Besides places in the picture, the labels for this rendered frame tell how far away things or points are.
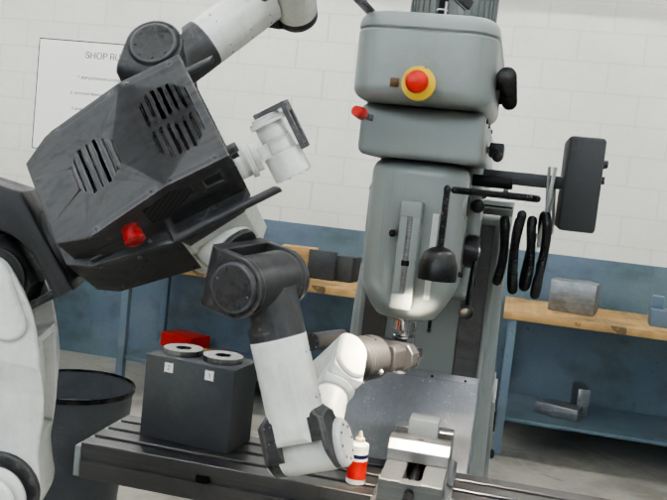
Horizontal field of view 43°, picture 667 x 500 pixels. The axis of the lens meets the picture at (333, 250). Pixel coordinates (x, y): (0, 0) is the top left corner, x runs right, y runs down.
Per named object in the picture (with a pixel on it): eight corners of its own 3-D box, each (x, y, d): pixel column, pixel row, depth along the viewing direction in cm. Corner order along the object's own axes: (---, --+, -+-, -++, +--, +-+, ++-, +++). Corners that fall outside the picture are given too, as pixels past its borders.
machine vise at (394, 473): (445, 527, 157) (452, 469, 156) (366, 512, 160) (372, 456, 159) (457, 467, 191) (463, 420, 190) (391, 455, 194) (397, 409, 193)
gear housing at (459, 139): (481, 166, 159) (488, 112, 158) (354, 153, 164) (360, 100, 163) (487, 170, 192) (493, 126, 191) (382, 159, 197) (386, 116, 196)
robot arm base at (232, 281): (232, 342, 126) (269, 284, 122) (176, 288, 131) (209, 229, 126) (286, 325, 139) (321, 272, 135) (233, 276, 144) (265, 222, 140)
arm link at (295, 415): (339, 480, 127) (307, 333, 127) (260, 492, 130) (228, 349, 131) (358, 458, 138) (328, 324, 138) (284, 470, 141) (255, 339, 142)
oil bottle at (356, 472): (362, 487, 173) (368, 435, 172) (343, 483, 174) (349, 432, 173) (366, 480, 177) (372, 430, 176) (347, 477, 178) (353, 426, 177)
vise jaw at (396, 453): (448, 468, 168) (450, 449, 168) (386, 458, 171) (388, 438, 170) (450, 459, 174) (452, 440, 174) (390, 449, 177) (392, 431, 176)
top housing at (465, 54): (491, 107, 149) (502, 15, 147) (345, 94, 154) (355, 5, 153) (497, 127, 195) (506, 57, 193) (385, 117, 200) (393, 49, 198)
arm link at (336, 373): (370, 344, 160) (363, 391, 148) (340, 371, 164) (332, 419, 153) (343, 325, 158) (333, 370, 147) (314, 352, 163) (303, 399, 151)
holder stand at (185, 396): (226, 454, 183) (235, 364, 181) (138, 435, 190) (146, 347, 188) (250, 440, 195) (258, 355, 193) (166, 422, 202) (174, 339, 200)
